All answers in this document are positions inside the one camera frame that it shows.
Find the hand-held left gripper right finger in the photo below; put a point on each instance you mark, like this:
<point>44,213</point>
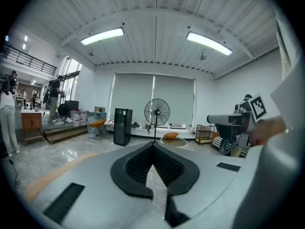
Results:
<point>205,175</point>

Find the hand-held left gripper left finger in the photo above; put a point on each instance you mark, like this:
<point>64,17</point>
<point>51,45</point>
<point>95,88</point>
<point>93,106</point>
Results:
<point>95,187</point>

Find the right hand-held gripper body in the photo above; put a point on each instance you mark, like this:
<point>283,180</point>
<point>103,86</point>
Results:
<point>245,118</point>

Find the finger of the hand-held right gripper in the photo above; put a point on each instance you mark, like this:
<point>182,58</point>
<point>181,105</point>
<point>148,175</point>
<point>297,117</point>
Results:
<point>221,119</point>

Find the person's right forearm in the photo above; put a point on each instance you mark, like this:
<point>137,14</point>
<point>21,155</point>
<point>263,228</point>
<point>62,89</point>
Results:
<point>269,130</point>

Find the striped pouf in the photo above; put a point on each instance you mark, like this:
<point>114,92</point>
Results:
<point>215,144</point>

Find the metal shelf rack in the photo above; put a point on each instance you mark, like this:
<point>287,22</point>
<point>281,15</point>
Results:
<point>204,140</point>

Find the black oval device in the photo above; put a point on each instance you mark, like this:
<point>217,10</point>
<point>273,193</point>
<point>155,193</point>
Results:
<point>227,146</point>

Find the orange cushion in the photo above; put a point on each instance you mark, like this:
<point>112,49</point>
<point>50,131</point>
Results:
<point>171,135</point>

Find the grey roller blind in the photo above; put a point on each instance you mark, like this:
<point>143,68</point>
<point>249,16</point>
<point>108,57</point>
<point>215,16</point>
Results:
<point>177,89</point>
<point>133,96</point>

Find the dark wooden steps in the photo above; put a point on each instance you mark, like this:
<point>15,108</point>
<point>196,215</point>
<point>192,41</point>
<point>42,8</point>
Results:
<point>64,135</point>

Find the orange chair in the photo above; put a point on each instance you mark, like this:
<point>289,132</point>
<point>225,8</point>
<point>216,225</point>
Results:
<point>96,123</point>

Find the black standing fan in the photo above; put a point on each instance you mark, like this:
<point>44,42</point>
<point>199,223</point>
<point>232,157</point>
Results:
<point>157,112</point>

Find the small glass side table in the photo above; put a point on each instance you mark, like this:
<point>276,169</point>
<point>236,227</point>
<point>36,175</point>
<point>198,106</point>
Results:
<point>110,123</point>

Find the tall black cabinet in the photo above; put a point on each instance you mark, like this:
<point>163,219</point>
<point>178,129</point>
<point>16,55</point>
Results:
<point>122,128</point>

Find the large clear water bottle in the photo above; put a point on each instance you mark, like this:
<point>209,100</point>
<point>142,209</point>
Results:
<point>75,119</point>
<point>83,119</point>

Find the person's cream shirt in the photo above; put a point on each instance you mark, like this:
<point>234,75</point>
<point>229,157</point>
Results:
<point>286,175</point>

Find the blue-grey wrapped bundle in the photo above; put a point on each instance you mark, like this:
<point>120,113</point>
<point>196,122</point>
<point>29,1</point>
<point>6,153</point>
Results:
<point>91,115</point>

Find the long ceiling light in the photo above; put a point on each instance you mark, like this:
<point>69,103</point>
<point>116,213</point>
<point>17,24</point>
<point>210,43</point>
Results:
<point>102,35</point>
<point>209,42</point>

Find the small cardboard box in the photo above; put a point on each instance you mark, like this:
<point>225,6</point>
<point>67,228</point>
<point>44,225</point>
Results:
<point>99,109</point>

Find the brown wooden cabinet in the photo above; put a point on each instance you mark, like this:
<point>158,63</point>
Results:
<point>32,123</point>

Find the black railing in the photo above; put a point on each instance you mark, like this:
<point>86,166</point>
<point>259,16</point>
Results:
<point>28,56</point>

